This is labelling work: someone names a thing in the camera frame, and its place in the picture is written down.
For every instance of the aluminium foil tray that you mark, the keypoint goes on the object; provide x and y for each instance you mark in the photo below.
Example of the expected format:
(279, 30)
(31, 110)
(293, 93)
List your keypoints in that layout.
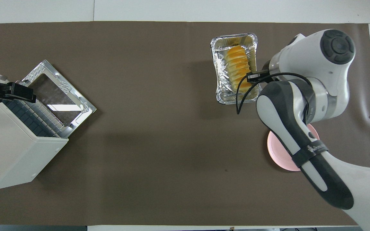
(220, 70)

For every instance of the white toaster oven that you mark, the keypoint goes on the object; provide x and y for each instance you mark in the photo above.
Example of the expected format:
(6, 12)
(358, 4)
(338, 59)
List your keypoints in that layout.
(5, 144)

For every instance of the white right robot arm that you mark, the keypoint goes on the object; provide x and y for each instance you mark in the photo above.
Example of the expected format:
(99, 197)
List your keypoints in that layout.
(320, 61)

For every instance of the glass oven door metal frame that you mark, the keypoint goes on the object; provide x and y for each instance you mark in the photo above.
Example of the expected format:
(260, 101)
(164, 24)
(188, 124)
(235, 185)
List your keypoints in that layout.
(56, 93)

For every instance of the brown table mat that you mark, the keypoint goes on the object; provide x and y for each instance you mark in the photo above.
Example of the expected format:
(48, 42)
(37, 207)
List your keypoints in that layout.
(140, 144)

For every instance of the pink round plate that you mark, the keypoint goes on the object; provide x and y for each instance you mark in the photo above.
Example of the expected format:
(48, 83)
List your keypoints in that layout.
(276, 150)

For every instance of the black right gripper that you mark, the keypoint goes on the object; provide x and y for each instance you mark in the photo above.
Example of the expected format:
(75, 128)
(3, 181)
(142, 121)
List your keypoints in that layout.
(262, 78)

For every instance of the sliced yellow bread loaf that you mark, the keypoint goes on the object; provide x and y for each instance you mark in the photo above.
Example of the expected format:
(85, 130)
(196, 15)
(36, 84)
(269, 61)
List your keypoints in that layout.
(236, 64)

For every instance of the cream oven knob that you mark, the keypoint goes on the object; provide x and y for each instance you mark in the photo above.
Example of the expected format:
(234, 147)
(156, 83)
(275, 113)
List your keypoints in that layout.
(2, 79)

